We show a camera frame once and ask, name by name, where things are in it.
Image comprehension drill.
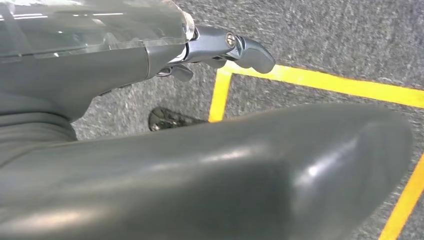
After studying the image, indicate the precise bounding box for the black robot foot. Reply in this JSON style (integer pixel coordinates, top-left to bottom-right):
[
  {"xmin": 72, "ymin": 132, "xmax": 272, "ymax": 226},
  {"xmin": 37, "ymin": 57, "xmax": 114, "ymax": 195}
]
[{"xmin": 148, "ymin": 106, "xmax": 208, "ymax": 132}]

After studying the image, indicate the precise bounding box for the yellow floor tape square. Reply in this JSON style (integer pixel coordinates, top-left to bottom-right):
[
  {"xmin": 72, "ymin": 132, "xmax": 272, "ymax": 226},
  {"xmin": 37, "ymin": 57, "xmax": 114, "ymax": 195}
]
[{"xmin": 208, "ymin": 61, "xmax": 424, "ymax": 240}]

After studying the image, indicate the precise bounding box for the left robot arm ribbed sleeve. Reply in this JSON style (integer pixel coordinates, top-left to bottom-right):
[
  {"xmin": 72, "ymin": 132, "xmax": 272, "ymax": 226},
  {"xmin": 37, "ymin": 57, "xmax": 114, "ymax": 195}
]
[{"xmin": 0, "ymin": 112, "xmax": 79, "ymax": 168}]

